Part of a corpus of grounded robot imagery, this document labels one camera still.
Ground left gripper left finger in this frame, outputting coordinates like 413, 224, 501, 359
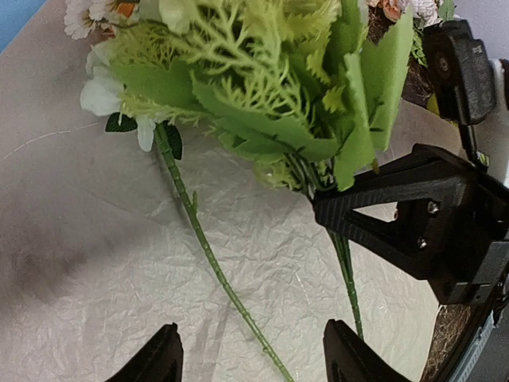
107, 323, 184, 382

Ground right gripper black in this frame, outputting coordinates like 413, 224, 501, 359
313, 144, 508, 305

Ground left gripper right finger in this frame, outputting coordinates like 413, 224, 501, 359
323, 319, 410, 382

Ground beige pink wrapping paper sheet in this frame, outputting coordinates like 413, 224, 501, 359
0, 0, 472, 382

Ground green leafy fake flower bunch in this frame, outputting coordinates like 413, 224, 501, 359
109, 0, 414, 341

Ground blue wrapping paper sheet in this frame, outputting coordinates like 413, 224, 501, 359
0, 0, 45, 52

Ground white slotted cable duct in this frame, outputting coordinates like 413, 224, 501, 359
449, 312, 495, 382

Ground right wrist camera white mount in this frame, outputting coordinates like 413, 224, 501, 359
422, 19, 508, 169

